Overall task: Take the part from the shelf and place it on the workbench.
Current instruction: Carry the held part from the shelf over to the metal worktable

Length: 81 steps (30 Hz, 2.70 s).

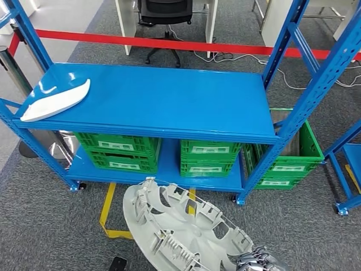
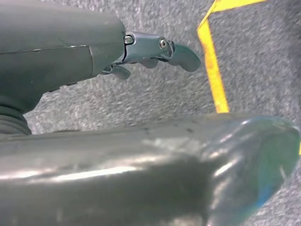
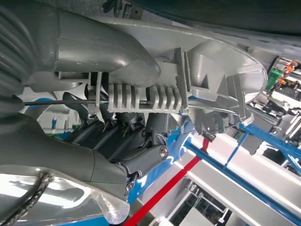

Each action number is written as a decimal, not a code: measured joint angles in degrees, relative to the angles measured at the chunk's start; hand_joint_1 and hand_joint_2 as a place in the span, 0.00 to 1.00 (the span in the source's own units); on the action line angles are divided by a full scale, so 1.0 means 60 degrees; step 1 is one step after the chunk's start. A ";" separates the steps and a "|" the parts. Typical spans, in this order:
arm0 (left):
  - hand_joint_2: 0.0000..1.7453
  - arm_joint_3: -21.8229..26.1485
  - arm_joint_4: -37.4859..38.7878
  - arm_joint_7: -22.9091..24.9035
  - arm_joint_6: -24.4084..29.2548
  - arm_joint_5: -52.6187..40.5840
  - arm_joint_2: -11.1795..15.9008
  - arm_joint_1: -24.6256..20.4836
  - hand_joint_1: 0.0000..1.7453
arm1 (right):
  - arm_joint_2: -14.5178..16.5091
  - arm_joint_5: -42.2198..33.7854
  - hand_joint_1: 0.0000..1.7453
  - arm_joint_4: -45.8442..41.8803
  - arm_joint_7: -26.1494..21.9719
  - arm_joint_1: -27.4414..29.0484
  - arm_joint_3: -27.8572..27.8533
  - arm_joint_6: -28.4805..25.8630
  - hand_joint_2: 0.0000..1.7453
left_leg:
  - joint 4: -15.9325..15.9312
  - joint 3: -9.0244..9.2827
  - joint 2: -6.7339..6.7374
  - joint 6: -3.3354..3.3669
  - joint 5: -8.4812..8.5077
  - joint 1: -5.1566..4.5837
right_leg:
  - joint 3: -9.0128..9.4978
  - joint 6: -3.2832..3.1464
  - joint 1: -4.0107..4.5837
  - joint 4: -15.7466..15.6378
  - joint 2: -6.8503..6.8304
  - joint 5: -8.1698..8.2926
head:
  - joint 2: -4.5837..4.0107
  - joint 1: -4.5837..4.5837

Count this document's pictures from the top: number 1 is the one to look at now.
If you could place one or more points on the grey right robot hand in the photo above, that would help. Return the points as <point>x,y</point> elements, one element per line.
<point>262,262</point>

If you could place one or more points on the grey plastic wheel cover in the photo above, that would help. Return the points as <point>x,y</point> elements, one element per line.
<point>157,232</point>

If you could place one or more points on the blue metal shelf rack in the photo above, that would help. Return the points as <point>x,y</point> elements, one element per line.
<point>169,101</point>
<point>351,157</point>

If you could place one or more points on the white curved trim part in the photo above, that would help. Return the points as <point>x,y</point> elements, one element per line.
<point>56,103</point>

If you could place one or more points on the green plastic crate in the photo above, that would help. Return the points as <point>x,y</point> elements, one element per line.
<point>276,183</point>
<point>115,144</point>
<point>123,164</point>
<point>209,149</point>
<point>285,168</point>
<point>209,169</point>

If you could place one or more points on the yellow floor tape square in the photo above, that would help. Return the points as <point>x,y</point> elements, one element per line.
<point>353,179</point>

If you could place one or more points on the red barrier tape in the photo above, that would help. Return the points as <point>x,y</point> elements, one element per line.
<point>169,44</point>

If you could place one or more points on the black mesh office chair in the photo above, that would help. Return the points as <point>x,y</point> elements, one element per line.
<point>166,9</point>

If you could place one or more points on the black base stanchion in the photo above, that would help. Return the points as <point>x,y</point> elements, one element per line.
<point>26,149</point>

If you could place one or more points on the chrome stanchion post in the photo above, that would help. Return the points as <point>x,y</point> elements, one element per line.
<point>13,71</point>
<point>16,33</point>

